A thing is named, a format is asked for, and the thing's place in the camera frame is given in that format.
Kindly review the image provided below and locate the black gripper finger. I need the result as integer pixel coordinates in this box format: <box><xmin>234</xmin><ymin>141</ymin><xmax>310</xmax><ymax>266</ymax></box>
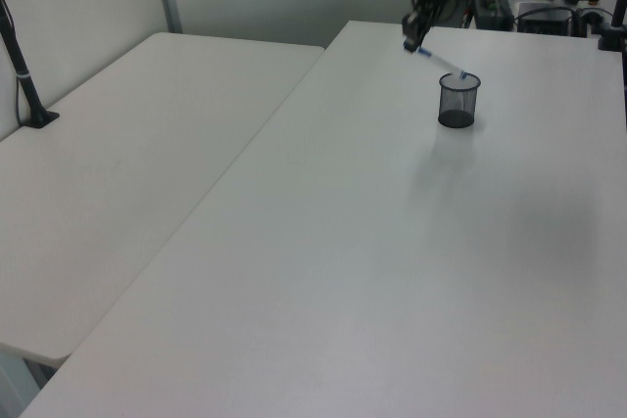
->
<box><xmin>415</xmin><ymin>8</ymin><xmax>443</xmax><ymax>51</ymax></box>
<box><xmin>402</xmin><ymin>9</ymin><xmax>423</xmax><ymax>47</ymax></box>

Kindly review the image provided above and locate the blue and white marker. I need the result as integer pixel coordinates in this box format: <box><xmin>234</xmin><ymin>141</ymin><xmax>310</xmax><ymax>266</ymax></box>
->
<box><xmin>402</xmin><ymin>39</ymin><xmax>469</xmax><ymax>81</ymax></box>

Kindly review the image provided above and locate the black device with green parts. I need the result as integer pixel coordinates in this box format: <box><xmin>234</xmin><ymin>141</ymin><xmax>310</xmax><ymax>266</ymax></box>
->
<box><xmin>472</xmin><ymin>0</ymin><xmax>511</xmax><ymax>31</ymax></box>

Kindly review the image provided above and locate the black mesh pen cup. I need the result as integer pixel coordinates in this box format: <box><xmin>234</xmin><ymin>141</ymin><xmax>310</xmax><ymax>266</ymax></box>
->
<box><xmin>437</xmin><ymin>71</ymin><xmax>483</xmax><ymax>128</ymax></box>

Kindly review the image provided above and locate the black electronics box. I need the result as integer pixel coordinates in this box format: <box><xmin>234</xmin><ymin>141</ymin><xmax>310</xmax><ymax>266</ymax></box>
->
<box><xmin>516</xmin><ymin>1</ymin><xmax>583</xmax><ymax>37</ymax></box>

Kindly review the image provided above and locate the black pole with clamp base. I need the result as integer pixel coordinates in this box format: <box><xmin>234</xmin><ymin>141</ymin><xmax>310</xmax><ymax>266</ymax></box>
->
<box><xmin>0</xmin><ymin>0</ymin><xmax>62</xmax><ymax>131</ymax></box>

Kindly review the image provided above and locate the black camera stand pole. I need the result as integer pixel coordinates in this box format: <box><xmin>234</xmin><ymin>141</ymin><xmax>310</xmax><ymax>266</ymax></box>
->
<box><xmin>597</xmin><ymin>0</ymin><xmax>627</xmax><ymax>53</ymax></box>

